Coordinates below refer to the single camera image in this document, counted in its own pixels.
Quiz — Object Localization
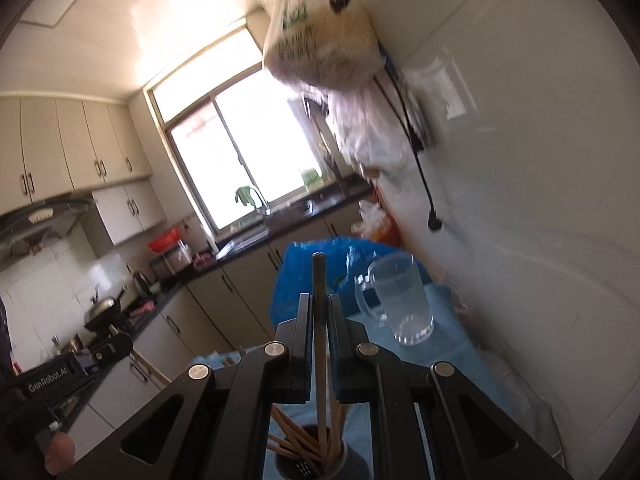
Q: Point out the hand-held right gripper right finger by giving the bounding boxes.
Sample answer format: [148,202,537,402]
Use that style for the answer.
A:
[326,294,576,480]

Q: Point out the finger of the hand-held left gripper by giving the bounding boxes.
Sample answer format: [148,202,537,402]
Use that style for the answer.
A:
[75,331,135,376]

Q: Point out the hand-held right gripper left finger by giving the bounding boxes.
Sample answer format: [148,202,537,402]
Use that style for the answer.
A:
[65,292,313,480]

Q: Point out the brown wooden chopstick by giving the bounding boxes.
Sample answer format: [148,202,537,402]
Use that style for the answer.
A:
[311,252,335,461]

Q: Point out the bunch of wooden chopsticks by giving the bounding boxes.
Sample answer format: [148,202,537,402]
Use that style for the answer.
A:
[267,404,351,467]

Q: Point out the dark grey utensil holder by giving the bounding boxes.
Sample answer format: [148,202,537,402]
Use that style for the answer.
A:
[267,422,373,480]

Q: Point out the person's left hand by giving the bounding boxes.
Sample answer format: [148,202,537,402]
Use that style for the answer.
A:
[44,432,77,476]

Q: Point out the blue plastic bag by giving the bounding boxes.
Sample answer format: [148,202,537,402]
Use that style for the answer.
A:
[270,236,431,333]

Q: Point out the metal kettle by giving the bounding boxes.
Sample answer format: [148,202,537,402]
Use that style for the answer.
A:
[132,270,154,302]

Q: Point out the beige base cabinets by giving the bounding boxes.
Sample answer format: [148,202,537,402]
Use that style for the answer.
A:
[65,210,381,441]

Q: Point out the black kitchen countertop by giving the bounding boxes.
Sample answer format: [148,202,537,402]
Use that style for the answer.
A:
[10,182,376,376]

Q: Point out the blue tablecloth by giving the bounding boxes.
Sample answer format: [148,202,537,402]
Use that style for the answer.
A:
[192,280,556,480]

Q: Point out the steel kitchen sink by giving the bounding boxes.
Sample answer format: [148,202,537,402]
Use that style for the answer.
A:
[215,224,272,261]

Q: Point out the orange and white bag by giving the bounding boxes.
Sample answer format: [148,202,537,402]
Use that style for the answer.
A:
[359,199,402,249]

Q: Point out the range hood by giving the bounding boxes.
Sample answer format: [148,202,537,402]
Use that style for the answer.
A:
[0,195,97,272]

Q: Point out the chrome kitchen faucet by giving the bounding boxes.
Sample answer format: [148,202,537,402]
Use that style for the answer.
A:
[249,185,274,219]

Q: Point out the kitchen window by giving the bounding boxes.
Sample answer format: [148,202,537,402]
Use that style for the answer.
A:
[144,60,351,242]

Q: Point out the white plastic bags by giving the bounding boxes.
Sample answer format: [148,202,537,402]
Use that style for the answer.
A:
[300,77,432,177]

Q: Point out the hanging clear plastic bag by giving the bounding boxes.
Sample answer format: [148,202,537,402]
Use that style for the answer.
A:
[262,0,387,93]

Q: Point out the small beige wall cabinet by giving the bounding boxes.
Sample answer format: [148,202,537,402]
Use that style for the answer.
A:
[91,179,168,247]

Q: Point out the black power cable with plug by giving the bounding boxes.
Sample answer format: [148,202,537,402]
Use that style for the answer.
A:
[374,74,444,233]

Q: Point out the row of beige wall cabinets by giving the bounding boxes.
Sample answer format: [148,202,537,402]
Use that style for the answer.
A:
[0,95,154,217]

